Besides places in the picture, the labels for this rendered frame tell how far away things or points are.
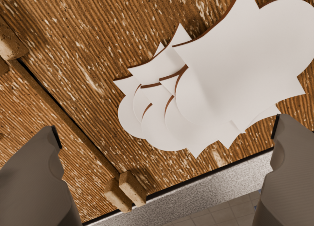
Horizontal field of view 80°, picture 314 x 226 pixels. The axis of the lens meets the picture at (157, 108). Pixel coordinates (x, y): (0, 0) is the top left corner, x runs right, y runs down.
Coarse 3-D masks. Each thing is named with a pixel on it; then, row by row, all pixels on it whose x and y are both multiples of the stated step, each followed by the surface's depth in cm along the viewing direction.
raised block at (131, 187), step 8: (120, 176) 30; (128, 176) 29; (120, 184) 28; (128, 184) 28; (136, 184) 30; (128, 192) 29; (136, 192) 29; (144, 192) 31; (136, 200) 30; (144, 200) 30
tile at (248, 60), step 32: (288, 0) 15; (224, 32) 16; (256, 32) 16; (288, 32) 16; (192, 64) 17; (224, 64) 17; (256, 64) 17; (288, 64) 17; (192, 96) 19; (224, 96) 19; (256, 96) 19; (288, 96) 19
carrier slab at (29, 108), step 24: (24, 72) 24; (0, 96) 24; (24, 96) 24; (48, 96) 25; (0, 120) 26; (24, 120) 26; (48, 120) 26; (0, 144) 27; (24, 144) 28; (72, 144) 28; (0, 168) 30; (72, 168) 30; (96, 168) 30; (72, 192) 32; (96, 192) 32; (96, 216) 35
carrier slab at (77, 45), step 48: (0, 0) 19; (48, 0) 19; (96, 0) 19; (144, 0) 20; (192, 0) 20; (48, 48) 21; (96, 48) 22; (144, 48) 22; (96, 96) 24; (96, 144) 28; (144, 144) 28; (240, 144) 28
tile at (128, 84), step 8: (160, 48) 21; (152, 56) 22; (120, 80) 22; (128, 80) 22; (136, 80) 22; (120, 88) 23; (128, 88) 23; (136, 88) 23; (128, 96) 23; (120, 104) 24; (128, 104) 24; (120, 112) 24; (128, 112) 24; (120, 120) 25; (128, 120) 25; (136, 120) 25; (128, 128) 25; (136, 128) 25; (136, 136) 26
